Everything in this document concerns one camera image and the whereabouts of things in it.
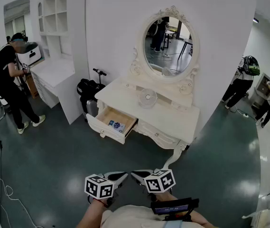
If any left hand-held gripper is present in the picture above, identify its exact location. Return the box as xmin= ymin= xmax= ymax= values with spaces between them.
xmin=84 ymin=171 xmax=129 ymax=208

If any black scooter handlebar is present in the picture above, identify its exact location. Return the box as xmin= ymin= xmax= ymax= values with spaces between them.
xmin=93 ymin=67 xmax=107 ymax=85

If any blue patterned card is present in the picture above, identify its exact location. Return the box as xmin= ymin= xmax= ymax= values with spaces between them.
xmin=108 ymin=120 xmax=126 ymax=133

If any black chest-mounted device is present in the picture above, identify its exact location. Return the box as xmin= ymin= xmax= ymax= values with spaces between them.
xmin=150 ymin=198 xmax=200 ymax=222

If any white open shelf unit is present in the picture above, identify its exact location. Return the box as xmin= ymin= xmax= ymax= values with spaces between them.
xmin=37 ymin=0 xmax=74 ymax=57

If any white round appliance black top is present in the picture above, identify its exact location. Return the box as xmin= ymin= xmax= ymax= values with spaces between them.
xmin=18 ymin=41 xmax=43 ymax=65

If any person's light dress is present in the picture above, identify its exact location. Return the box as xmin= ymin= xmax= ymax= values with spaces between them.
xmin=100 ymin=204 xmax=206 ymax=228

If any oval mirror white carved frame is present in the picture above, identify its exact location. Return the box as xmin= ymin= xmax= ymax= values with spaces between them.
xmin=129 ymin=5 xmax=201 ymax=95

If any silver suitcase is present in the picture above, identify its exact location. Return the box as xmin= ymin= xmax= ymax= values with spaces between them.
xmin=86 ymin=98 xmax=100 ymax=122

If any large white wooden drawer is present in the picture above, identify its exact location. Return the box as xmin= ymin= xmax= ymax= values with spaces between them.
xmin=86 ymin=105 xmax=139 ymax=145

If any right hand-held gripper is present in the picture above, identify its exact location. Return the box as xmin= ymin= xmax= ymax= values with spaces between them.
xmin=130 ymin=169 xmax=176 ymax=202

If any black backpack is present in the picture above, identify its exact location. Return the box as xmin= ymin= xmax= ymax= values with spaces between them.
xmin=76 ymin=78 xmax=107 ymax=104

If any white ornate dressing table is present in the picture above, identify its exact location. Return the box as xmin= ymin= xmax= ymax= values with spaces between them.
xmin=94 ymin=76 xmax=201 ymax=171

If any brown cardboard box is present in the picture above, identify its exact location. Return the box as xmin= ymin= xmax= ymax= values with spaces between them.
xmin=26 ymin=72 xmax=39 ymax=99

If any grey metal cabinet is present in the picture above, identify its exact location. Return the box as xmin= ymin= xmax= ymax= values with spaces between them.
xmin=251 ymin=72 xmax=270 ymax=109

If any person's left forearm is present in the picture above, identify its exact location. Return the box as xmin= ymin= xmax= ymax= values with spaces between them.
xmin=76 ymin=201 xmax=108 ymax=228

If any white floor cable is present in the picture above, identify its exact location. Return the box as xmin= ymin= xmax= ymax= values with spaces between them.
xmin=0 ymin=178 xmax=43 ymax=228

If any small white desk fan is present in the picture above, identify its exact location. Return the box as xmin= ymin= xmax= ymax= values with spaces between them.
xmin=138 ymin=88 xmax=158 ymax=109

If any white shelf desk unit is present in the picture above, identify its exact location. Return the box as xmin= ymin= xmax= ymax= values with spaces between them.
xmin=29 ymin=56 xmax=90 ymax=125

